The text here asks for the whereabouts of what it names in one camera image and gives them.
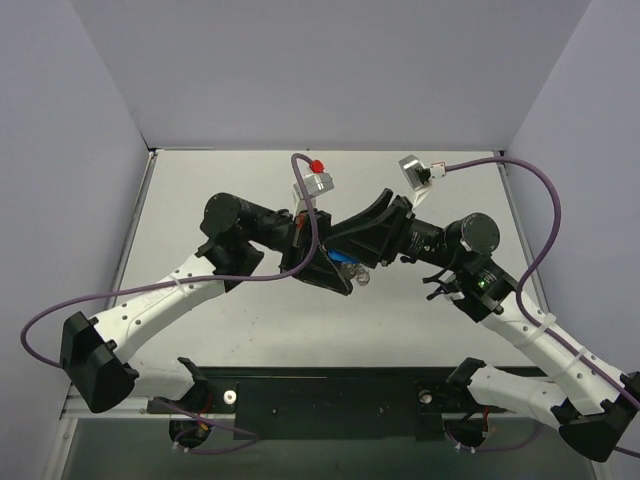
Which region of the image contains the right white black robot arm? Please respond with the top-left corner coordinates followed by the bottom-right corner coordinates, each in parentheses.
top-left (323, 189), bottom-right (639, 462)

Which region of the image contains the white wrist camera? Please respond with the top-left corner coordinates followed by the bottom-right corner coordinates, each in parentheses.
top-left (292, 159), bottom-right (334, 215)
top-left (398, 155), bottom-right (446, 207)

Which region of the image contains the blue plastic key tag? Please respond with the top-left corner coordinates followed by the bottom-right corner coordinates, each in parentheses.
top-left (327, 250), bottom-right (359, 265)

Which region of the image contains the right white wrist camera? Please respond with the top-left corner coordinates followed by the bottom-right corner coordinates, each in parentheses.
top-left (398, 155), bottom-right (446, 207)

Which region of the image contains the silver bottle opener keychain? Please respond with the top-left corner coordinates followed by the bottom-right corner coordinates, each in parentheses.
top-left (341, 263), bottom-right (370, 287)

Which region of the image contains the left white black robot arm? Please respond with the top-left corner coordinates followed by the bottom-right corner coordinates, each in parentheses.
top-left (60, 193), bottom-right (353, 413)

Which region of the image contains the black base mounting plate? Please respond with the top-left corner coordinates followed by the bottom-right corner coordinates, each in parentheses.
top-left (175, 367), bottom-right (493, 441)

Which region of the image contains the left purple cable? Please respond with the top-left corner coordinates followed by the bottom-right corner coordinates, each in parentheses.
top-left (19, 152), bottom-right (321, 456)

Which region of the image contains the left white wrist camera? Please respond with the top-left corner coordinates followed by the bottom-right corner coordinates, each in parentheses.
top-left (292, 159), bottom-right (334, 215)

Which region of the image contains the purple cable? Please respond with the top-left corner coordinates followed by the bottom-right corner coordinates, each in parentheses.
top-left (19, 152), bottom-right (321, 456)
top-left (439, 157), bottom-right (640, 459)

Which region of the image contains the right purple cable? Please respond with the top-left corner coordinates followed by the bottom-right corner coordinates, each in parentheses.
top-left (439, 157), bottom-right (640, 459)

